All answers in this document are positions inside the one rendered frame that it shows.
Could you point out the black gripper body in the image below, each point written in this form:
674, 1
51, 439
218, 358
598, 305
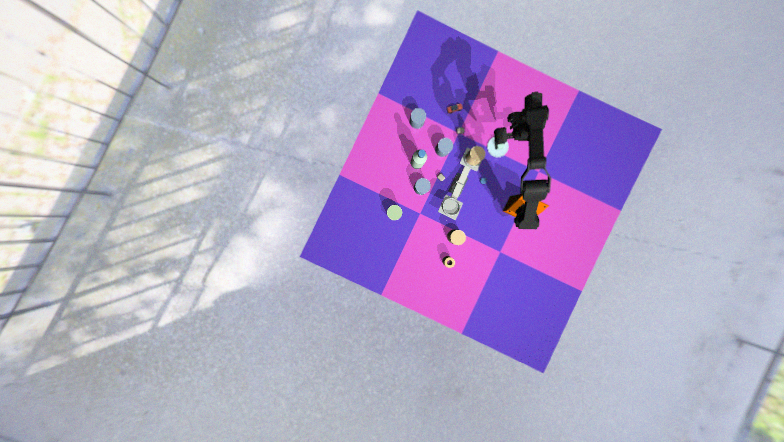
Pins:
501, 134

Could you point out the dark olive green cylinder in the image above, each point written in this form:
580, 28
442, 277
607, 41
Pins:
394, 212

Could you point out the dark grey cylinder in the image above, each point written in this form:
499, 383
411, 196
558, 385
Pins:
418, 117
422, 186
444, 147

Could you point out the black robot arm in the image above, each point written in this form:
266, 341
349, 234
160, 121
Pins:
533, 120

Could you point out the white round dish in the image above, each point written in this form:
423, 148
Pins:
497, 153

